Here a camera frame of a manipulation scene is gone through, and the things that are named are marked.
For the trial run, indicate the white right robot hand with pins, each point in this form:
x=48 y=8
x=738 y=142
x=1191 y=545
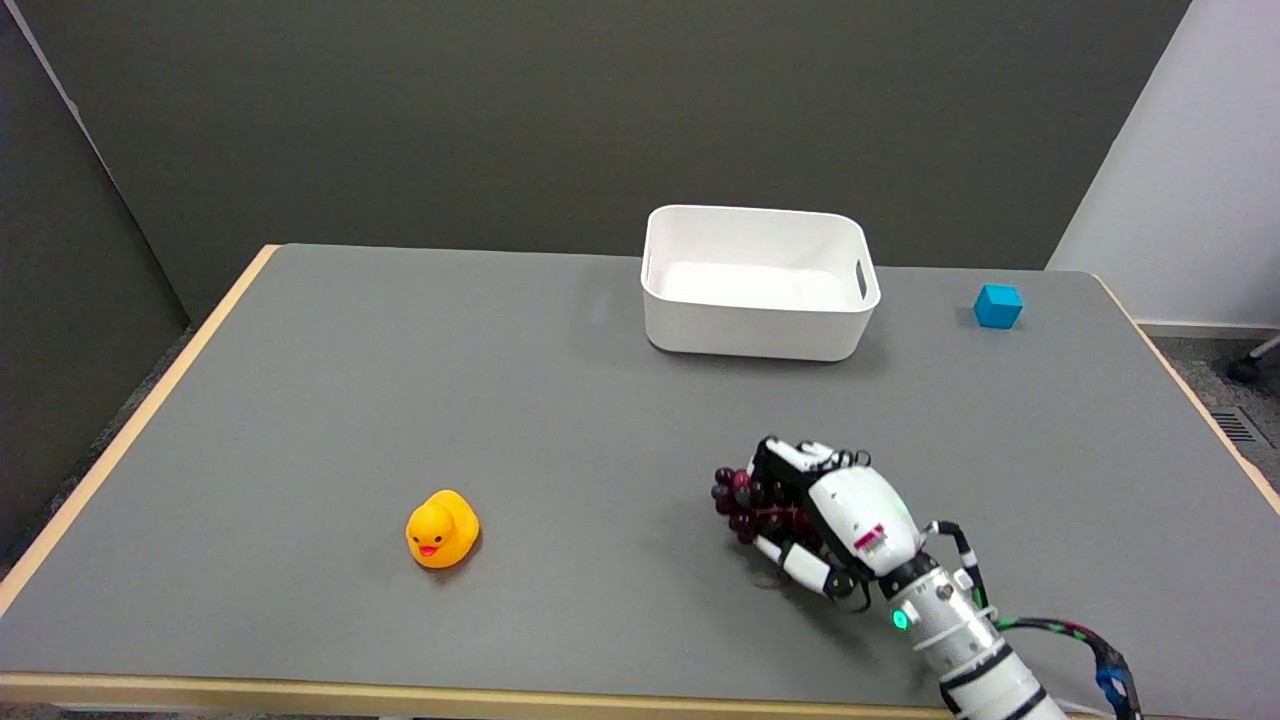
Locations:
x=835 y=520

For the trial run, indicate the dark red grape bunch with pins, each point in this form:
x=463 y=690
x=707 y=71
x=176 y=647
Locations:
x=748 y=500

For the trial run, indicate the white plastic bin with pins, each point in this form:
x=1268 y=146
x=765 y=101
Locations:
x=757 y=285

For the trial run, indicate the blue cube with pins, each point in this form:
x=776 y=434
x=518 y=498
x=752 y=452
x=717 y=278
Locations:
x=997 y=306

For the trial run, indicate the yellow rubber duck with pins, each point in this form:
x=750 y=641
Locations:
x=441 y=529

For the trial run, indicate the floor vent grille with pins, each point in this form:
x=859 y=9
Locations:
x=1243 y=428

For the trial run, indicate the black chair caster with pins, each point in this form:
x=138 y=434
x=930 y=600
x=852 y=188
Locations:
x=1250 y=364

